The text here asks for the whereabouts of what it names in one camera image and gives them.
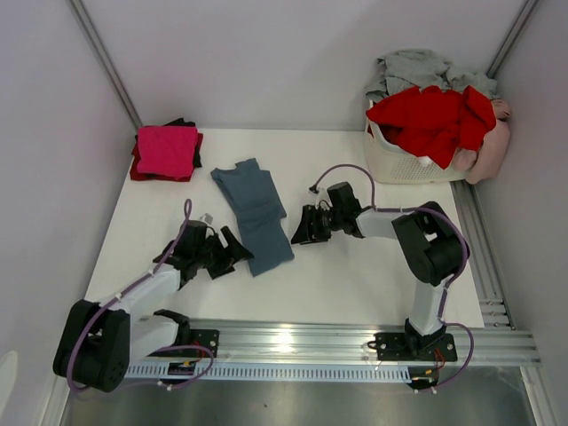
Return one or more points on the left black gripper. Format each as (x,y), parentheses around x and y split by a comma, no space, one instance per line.
(233,253)

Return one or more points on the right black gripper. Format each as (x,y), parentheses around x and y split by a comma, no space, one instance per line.
(308,232)

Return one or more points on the blue grey t shirt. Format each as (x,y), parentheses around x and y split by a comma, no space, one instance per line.
(254,200)

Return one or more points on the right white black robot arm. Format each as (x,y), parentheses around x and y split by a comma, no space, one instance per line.
(434,250)

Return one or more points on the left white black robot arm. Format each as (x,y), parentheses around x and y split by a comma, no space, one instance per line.
(102,339)

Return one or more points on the white plastic laundry basket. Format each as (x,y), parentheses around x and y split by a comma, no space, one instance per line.
(388,164)

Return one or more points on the folded pink t shirt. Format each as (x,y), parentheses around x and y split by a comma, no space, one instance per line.
(164,151)

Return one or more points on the folded black t shirt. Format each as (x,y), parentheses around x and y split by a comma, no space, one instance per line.
(195,142)

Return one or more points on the light pink t shirt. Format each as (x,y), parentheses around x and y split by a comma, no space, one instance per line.
(486,162)

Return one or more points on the left corner aluminium profile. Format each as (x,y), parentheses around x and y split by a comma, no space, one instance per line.
(90,32)

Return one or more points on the corner aluminium profile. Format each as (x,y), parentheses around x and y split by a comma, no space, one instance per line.
(518,25)
(90,32)

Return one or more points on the right corner aluminium profile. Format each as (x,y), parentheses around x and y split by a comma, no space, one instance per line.
(518,25)

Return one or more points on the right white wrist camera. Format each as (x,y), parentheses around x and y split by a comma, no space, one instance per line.
(317,194)

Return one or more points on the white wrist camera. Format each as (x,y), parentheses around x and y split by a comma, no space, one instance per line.
(317,194)
(206,218)

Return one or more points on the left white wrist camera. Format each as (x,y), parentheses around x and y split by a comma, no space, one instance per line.
(206,218)

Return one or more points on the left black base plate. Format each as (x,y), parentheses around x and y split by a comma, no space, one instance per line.
(208,338)

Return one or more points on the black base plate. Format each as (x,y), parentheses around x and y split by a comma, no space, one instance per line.
(208,338)
(393,346)

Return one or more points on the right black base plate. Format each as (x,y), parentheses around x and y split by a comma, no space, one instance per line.
(393,346)

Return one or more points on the white slotted cable duct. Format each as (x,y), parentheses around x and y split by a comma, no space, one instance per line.
(176,371)

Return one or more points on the aluminium mounting rail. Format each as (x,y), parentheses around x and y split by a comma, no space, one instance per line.
(273,342)

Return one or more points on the right side aluminium rail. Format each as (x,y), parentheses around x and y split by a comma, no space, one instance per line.
(490,294)

